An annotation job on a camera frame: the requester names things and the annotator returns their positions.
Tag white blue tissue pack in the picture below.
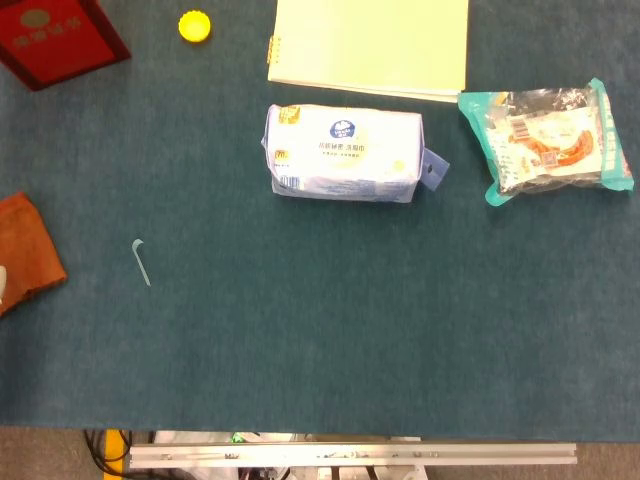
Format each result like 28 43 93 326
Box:
260 103 451 204

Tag yellow floor strip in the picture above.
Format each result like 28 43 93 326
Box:
103 429 126 480

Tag black floor cables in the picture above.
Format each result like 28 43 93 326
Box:
82 429 134 480

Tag yellow bottle cap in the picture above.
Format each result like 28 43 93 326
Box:
178 10 213 44

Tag orange cloth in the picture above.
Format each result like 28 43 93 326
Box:
0 191 68 317

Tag teal felt table cover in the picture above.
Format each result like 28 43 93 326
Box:
0 0 640 444

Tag teal snack package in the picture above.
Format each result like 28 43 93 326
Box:
457 77 635 209

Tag aluminium profile rail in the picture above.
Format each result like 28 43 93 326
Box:
128 442 579 470

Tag pale yellow spiral notebook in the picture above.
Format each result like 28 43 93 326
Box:
266 0 471 104

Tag red certificate box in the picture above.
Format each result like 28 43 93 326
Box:
0 0 132 92

